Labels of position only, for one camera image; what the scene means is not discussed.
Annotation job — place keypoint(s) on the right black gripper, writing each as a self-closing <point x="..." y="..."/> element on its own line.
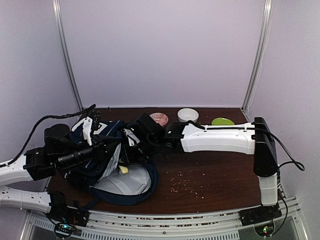
<point x="128" y="157"/>

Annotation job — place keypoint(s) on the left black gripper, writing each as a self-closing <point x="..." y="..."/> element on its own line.
<point x="101" y="152"/>

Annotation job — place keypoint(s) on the yellow highlighter pen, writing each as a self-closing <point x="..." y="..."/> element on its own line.
<point x="123" y="170"/>

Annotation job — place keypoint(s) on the navy blue backpack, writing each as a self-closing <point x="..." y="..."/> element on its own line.
<point x="103" y="181"/>

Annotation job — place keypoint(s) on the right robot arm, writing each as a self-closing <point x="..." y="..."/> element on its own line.
<point x="143" y="138"/>

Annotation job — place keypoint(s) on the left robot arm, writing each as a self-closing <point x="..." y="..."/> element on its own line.
<point x="59" y="153"/>

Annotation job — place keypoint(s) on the red patterned small bowl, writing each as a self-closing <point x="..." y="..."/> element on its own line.
<point x="160" y="118"/>

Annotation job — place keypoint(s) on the white ceramic bowl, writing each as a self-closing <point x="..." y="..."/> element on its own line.
<point x="187" y="114"/>

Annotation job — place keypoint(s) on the green plate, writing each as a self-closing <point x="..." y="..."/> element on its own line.
<point x="221" y="121"/>

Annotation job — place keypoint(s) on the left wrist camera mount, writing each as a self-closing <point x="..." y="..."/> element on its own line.
<point x="90" y="124"/>

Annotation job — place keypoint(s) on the front aluminium rail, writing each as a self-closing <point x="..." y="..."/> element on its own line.
<point x="218" y="225"/>

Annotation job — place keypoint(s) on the left aluminium frame post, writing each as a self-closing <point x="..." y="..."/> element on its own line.
<point x="65" y="53"/>

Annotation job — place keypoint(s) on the aluminium frame post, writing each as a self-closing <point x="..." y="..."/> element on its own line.
<point x="65" y="53"/>
<point x="260" y="50"/>

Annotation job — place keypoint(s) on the right aluminium frame post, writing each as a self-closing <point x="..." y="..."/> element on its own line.
<point x="260" y="50"/>

